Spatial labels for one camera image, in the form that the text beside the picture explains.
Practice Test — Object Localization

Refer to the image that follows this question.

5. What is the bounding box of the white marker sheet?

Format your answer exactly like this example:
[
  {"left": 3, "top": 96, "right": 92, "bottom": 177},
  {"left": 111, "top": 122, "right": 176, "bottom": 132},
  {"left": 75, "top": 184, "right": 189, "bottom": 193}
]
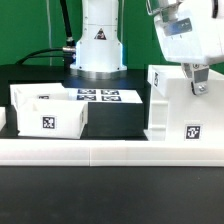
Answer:
[{"left": 67, "top": 88, "right": 142, "bottom": 103}]

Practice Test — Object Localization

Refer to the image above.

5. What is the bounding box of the white left fence rail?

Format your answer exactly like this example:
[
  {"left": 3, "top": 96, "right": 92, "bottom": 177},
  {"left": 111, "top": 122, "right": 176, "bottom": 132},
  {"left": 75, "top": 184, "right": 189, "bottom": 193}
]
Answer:
[{"left": 0, "top": 107, "right": 6, "bottom": 131}]

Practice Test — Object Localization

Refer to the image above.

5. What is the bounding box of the white front drawer tray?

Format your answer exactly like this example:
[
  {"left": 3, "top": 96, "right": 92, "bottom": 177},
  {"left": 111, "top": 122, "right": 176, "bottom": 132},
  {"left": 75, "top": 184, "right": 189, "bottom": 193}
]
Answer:
[{"left": 17, "top": 100, "right": 88, "bottom": 139}]

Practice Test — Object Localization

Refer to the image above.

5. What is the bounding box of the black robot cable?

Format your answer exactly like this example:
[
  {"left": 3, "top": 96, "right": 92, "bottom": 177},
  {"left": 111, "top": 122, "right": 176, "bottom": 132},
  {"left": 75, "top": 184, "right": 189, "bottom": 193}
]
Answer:
[{"left": 14, "top": 0, "right": 77, "bottom": 66}]

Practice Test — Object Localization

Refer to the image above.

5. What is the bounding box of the black raised base platform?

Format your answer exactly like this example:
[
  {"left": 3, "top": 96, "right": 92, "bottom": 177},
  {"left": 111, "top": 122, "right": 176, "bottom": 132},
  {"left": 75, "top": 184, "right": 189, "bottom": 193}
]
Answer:
[{"left": 0, "top": 64, "right": 155, "bottom": 140}]

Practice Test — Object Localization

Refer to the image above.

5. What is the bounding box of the white drawer tray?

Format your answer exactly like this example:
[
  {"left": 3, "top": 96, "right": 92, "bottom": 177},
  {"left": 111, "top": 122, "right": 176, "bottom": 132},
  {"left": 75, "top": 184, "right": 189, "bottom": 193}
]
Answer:
[
  {"left": 10, "top": 83, "right": 69, "bottom": 112},
  {"left": 17, "top": 100, "right": 88, "bottom": 139}
]

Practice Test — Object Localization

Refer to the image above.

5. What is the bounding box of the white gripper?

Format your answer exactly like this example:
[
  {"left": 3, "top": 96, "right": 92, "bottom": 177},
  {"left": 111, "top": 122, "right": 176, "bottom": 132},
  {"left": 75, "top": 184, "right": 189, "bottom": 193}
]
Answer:
[{"left": 146, "top": 0, "right": 224, "bottom": 95}]

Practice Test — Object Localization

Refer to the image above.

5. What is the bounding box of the white front fence rail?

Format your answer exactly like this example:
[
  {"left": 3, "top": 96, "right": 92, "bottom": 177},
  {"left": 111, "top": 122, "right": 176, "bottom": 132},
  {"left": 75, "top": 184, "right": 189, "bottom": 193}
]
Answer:
[{"left": 0, "top": 139, "right": 224, "bottom": 167}]

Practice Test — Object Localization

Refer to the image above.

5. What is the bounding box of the white fence rail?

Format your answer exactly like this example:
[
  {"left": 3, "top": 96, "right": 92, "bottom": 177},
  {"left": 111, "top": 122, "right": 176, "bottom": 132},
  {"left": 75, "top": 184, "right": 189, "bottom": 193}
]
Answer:
[
  {"left": 0, "top": 107, "right": 6, "bottom": 131},
  {"left": 0, "top": 139, "right": 224, "bottom": 167}
]

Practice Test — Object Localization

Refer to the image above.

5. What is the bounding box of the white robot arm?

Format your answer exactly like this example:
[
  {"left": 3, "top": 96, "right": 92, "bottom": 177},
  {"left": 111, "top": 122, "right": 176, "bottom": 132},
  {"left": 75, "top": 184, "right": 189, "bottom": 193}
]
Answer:
[{"left": 70, "top": 0, "right": 224, "bottom": 95}]

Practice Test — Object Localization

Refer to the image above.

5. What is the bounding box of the white rear drawer tray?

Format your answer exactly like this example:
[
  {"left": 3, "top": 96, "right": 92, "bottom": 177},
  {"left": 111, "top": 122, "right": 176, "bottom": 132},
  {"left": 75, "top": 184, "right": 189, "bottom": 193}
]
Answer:
[{"left": 10, "top": 83, "right": 69, "bottom": 112}]

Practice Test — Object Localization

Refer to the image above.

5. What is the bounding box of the white drawer cabinet box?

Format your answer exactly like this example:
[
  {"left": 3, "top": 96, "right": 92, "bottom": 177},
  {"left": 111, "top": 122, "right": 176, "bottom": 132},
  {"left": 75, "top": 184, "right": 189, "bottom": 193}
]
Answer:
[{"left": 145, "top": 65, "right": 224, "bottom": 142}]

